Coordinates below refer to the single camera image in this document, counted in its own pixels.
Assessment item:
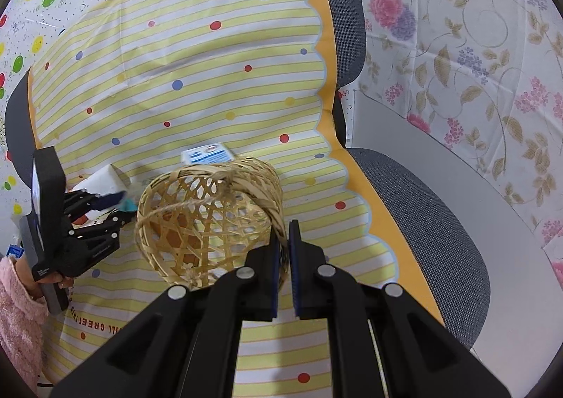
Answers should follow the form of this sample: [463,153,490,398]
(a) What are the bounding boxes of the floral print plastic sheet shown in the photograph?
[339,0,563,289]

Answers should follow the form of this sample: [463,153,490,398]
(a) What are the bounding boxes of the blue white printed packet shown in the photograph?
[181,143,234,166]

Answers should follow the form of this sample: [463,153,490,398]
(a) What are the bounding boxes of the person's left forearm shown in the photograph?
[0,255,49,394]

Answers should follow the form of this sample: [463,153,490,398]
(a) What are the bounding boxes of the woven bamboo basket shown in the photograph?
[135,156,293,291]

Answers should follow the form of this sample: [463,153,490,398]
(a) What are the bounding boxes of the person's left hand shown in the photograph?
[15,257,75,293]

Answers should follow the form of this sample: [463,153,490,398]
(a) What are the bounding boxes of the grey office chair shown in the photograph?
[4,0,491,350]

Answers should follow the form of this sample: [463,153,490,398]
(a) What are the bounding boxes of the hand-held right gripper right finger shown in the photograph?
[288,219,513,398]

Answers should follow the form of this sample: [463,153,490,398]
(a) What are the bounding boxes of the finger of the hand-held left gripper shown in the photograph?
[70,211,138,240]
[66,189,128,216]

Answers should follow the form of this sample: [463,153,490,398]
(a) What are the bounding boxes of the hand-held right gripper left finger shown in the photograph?
[48,231,282,398]

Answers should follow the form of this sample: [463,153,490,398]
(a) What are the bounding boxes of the yellow striped plastic sheet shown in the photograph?
[26,0,443,394]

